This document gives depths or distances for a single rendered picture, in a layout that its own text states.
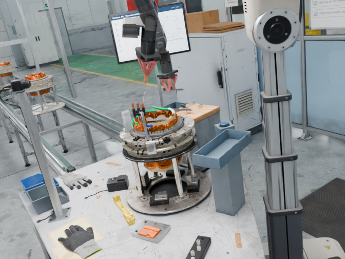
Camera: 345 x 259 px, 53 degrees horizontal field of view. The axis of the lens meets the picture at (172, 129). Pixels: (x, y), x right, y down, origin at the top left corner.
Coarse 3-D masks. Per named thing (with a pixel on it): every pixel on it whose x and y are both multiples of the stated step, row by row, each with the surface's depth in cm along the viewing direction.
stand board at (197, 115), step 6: (192, 108) 176; (198, 108) 174; (204, 108) 173; (210, 108) 171; (216, 108) 170; (180, 114) 170; (192, 114) 167; (198, 114) 166; (204, 114) 165; (210, 114) 168; (198, 120) 163
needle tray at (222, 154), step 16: (208, 144) 132; (224, 144) 138; (240, 144) 130; (208, 160) 121; (224, 160) 122; (240, 160) 134; (224, 176) 129; (240, 176) 135; (224, 192) 132; (240, 192) 137; (224, 208) 135; (240, 208) 138
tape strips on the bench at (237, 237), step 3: (108, 162) 201; (117, 165) 195; (237, 234) 124; (237, 237) 122; (240, 237) 122; (237, 240) 121; (240, 240) 121; (237, 243) 120; (240, 243) 119; (237, 246) 118; (240, 246) 118
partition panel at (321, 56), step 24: (192, 0) 458; (216, 0) 420; (240, 0) 388; (312, 48) 332; (336, 48) 312; (288, 72) 365; (312, 72) 340; (336, 72) 319; (312, 96) 349; (336, 96) 326; (312, 120) 358; (336, 120) 334
